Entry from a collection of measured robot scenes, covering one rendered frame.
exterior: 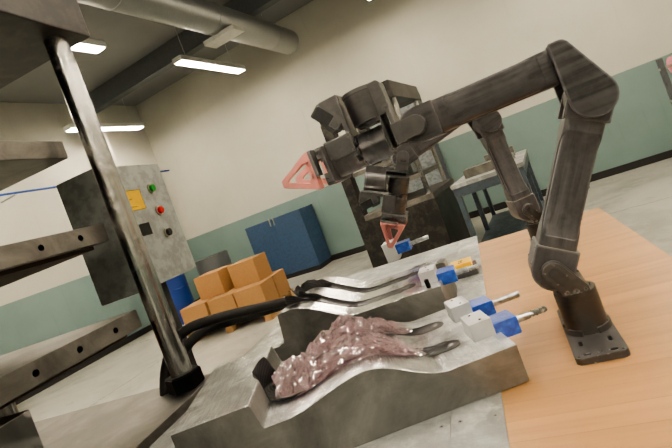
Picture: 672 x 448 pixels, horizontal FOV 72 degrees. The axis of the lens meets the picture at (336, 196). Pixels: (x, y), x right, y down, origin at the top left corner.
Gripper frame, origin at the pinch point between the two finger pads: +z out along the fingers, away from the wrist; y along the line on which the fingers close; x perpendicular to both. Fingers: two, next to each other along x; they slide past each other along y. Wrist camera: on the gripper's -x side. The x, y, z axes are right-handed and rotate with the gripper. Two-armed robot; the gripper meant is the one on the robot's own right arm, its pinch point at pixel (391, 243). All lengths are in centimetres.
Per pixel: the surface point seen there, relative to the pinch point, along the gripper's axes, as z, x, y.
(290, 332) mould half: 15.6, -16.1, 36.4
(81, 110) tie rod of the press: -29, -84, 27
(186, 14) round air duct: -142, -303, -354
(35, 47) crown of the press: -45, -100, 26
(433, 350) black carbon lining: 3, 16, 58
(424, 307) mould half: 3.9, 12.6, 36.4
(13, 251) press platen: 2, -74, 55
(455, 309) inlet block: -2, 18, 49
